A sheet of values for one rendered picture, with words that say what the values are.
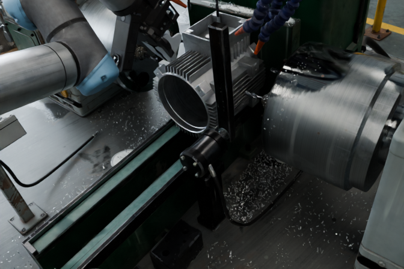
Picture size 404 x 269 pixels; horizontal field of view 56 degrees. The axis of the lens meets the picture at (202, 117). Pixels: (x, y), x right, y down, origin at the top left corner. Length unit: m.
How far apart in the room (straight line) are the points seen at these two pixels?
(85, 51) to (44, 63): 0.08
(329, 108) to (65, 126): 0.85
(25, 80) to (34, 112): 0.82
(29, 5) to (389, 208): 0.65
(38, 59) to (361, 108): 0.49
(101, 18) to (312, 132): 0.60
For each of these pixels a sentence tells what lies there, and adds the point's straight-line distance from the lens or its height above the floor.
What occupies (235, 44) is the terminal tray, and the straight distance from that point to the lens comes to 0.86.
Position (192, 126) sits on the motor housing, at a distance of 0.91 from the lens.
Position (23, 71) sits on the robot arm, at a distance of 0.56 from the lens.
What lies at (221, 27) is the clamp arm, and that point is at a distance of 0.63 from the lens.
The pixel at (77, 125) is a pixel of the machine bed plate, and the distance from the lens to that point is 1.25.
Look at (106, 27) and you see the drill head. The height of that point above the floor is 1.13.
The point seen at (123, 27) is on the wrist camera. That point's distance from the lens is 0.76.
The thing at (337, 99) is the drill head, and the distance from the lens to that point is 0.66.
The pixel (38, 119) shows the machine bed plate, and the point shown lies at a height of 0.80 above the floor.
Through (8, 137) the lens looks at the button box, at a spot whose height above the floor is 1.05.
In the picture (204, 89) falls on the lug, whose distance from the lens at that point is 0.78.
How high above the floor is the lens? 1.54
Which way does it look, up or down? 40 degrees down
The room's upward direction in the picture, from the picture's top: 8 degrees counter-clockwise
